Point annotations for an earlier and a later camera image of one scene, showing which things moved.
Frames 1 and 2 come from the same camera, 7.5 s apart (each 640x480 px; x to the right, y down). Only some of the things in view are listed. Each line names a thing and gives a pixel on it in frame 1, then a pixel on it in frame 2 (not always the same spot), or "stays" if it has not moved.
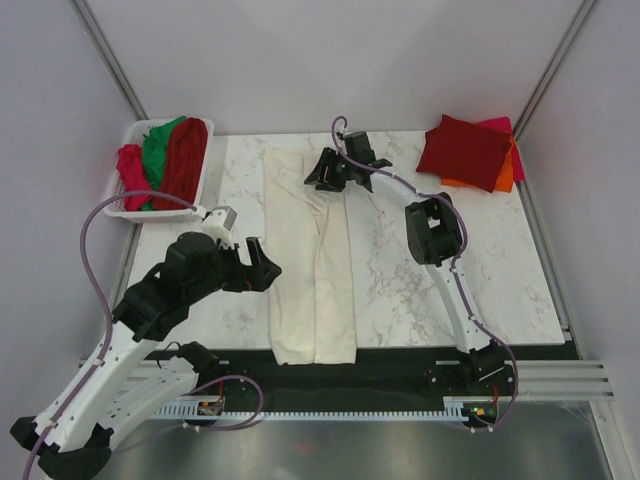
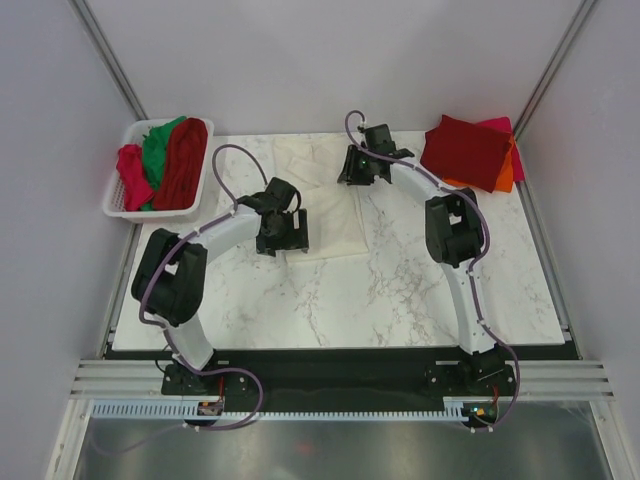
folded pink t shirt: (504, 124) stays
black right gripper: (317, 174) -> (349, 174)
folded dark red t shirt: (466, 152) stays
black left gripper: (264, 270) -> (296, 238)
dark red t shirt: (186, 153) stays
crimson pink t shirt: (133, 177) stays
